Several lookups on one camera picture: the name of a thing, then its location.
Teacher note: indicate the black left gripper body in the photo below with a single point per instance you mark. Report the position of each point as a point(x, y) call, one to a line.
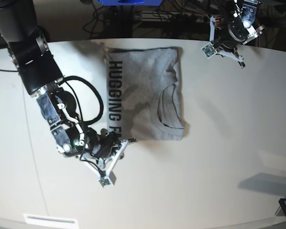
point(225, 43)

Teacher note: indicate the blue plastic mount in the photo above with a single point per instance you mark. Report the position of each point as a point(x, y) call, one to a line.
point(130, 2)

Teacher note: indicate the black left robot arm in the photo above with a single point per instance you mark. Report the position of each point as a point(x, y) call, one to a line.
point(246, 9)

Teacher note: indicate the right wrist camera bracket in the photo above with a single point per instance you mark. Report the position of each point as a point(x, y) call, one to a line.
point(105, 175)

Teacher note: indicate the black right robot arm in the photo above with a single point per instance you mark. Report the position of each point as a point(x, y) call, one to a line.
point(42, 78)

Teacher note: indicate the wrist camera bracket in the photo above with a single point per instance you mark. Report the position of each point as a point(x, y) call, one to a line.
point(226, 33)
point(105, 175)

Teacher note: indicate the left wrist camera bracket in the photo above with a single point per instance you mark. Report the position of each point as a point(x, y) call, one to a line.
point(226, 33)

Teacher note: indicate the white label strip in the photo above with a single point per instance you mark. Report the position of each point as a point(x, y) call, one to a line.
point(30, 217)

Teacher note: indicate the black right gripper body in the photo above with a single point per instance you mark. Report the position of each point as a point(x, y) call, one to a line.
point(102, 147)

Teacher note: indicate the grey T-shirt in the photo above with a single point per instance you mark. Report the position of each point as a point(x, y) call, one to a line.
point(144, 94)

